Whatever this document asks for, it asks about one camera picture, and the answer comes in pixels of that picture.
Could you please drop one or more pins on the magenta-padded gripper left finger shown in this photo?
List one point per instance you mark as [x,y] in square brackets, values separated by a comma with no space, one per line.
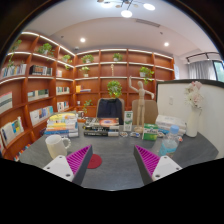
[78,160]

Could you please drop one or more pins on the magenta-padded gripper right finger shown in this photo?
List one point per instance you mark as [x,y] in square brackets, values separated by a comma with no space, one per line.
[148,160]

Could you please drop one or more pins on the clear water bottle blue cap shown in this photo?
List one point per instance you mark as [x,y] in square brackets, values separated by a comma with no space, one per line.
[168,143]

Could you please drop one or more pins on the flat round red coaster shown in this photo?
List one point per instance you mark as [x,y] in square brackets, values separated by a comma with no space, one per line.
[96,161]

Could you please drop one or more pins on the white ceramic mug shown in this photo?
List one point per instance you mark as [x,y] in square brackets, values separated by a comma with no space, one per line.
[55,146]

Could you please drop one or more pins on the green and white box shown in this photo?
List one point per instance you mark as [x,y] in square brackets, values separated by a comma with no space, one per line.
[150,132]

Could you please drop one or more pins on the stack of dark books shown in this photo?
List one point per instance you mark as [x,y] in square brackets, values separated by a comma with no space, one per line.
[100,128]

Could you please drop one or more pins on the stack of colourful books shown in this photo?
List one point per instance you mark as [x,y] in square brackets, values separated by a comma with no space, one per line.
[61,125]

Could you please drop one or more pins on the green and white carton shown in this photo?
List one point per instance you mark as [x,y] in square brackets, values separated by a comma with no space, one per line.
[128,121]

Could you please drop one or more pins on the stack of white packs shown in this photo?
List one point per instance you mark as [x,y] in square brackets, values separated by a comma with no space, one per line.
[170,121]

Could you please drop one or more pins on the tan chair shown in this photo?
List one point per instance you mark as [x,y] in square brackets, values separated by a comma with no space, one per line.
[151,111]

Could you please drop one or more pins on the white vase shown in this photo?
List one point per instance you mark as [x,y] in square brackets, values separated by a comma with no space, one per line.
[192,123]

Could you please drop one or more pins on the chair with dark jacket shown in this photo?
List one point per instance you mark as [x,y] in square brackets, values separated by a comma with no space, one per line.
[110,110]

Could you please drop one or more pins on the wooden artist mannequin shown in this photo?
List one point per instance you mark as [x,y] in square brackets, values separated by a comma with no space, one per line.
[141,100]

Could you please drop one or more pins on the pink and white flowers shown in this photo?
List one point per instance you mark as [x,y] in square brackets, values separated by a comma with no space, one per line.
[193,95]

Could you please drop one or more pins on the orange wooden shelf unit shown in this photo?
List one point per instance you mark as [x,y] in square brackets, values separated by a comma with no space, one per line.
[43,86]

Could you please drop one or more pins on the grey curtain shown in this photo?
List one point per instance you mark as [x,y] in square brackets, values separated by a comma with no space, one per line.
[200,70]

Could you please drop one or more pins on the window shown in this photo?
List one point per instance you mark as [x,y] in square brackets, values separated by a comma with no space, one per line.
[219,70]

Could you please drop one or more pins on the recessed ceiling light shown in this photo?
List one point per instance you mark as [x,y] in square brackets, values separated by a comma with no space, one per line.
[82,40]
[166,44]

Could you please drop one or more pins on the ceiling air vent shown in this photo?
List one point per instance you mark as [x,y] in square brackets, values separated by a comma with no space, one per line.
[147,22]

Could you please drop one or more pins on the ceiling lamp with round bulbs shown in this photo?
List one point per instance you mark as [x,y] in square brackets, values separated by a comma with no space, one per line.
[126,13]

